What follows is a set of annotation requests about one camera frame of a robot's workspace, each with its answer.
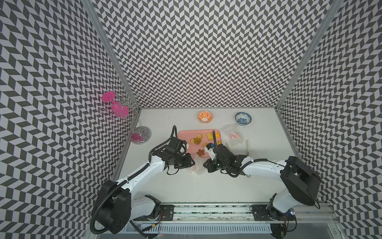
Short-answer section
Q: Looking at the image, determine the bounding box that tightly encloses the brown star cookie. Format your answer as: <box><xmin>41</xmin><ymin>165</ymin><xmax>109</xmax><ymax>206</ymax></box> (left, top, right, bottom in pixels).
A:
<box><xmin>197</xmin><ymin>149</ymin><xmax>205</xmax><ymax>157</ymax></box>

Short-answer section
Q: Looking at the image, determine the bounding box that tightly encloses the clear resealable bag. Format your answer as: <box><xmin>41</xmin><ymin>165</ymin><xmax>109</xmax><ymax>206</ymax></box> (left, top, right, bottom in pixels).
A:
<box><xmin>221</xmin><ymin>124</ymin><xmax>244</xmax><ymax>146</ymax></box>
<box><xmin>186</xmin><ymin>154</ymin><xmax>207</xmax><ymax>175</ymax></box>

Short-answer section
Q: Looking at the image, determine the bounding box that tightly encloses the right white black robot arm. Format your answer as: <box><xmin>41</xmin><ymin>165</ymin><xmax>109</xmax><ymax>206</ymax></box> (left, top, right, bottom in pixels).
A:
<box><xmin>204</xmin><ymin>131</ymin><xmax>321</xmax><ymax>221</ymax></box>

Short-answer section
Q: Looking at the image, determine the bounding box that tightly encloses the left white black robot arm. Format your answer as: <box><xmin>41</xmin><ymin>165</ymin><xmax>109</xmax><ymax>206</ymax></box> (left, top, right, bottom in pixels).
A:
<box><xmin>90</xmin><ymin>126</ymin><xmax>195</xmax><ymax>235</ymax></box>

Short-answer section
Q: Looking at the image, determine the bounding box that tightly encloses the pink plastic tray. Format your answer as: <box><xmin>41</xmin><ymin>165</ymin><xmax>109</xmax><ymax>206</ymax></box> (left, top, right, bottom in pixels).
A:
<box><xmin>178</xmin><ymin>129</ymin><xmax>222</xmax><ymax>158</ymax></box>

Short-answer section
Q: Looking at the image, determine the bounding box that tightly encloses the round glass dish pink item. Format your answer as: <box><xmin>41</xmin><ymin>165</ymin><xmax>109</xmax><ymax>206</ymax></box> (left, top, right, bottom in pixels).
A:
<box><xmin>131</xmin><ymin>126</ymin><xmax>152</xmax><ymax>144</ymax></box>

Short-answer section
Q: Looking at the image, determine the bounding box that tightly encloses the blue patterned small bowl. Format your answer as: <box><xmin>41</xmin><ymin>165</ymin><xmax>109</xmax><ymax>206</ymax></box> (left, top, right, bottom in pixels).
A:
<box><xmin>235</xmin><ymin>112</ymin><xmax>252</xmax><ymax>126</ymax></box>

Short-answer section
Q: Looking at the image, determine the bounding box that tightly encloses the orange patterned small bowl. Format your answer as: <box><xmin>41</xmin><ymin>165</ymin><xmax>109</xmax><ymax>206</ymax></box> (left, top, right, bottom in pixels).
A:
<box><xmin>198</xmin><ymin>111</ymin><xmax>213</xmax><ymax>123</ymax></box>

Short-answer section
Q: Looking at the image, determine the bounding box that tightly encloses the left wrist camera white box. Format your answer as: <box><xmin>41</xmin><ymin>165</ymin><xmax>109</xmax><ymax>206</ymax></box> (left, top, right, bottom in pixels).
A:
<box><xmin>179</xmin><ymin>140</ymin><xmax>189</xmax><ymax>153</ymax></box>

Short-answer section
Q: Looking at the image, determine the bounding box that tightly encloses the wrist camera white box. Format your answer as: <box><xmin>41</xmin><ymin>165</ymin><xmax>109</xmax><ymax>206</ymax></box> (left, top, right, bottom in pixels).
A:
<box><xmin>179</xmin><ymin>140</ymin><xmax>189</xmax><ymax>153</ymax></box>
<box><xmin>205</xmin><ymin>143</ymin><xmax>216</xmax><ymax>160</ymax></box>

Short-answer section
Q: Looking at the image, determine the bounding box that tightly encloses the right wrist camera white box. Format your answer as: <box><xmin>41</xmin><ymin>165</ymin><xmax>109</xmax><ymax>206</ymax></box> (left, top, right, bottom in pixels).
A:
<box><xmin>205</xmin><ymin>143</ymin><xmax>216</xmax><ymax>160</ymax></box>

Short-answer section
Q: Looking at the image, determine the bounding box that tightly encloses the wire rack with pink discs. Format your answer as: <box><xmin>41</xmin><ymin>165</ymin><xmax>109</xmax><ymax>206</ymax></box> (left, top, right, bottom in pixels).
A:
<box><xmin>98</xmin><ymin>86</ymin><xmax>140</xmax><ymax>121</ymax></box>

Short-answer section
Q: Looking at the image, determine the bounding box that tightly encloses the aluminium front rail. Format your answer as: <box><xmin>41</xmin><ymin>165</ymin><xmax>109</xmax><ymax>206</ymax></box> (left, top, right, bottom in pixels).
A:
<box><xmin>86</xmin><ymin>202</ymin><xmax>339</xmax><ymax>225</ymax></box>

